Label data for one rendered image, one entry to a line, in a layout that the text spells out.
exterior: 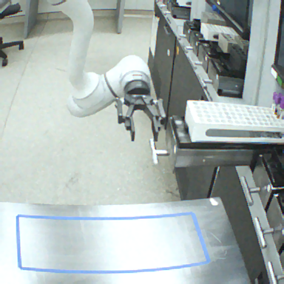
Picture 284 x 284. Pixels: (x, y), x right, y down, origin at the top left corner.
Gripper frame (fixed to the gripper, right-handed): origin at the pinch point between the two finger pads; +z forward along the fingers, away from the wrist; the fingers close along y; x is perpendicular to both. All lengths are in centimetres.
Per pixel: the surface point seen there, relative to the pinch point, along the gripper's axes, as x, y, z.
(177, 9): -5, 29, -110
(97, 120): 75, -7, -123
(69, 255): -7, -18, 50
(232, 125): -11.5, 18.3, 14.7
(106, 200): 75, -5, -55
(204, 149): -5.7, 11.7, 16.3
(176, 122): -7.0, 6.4, 7.2
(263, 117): -11.1, 29.8, 9.2
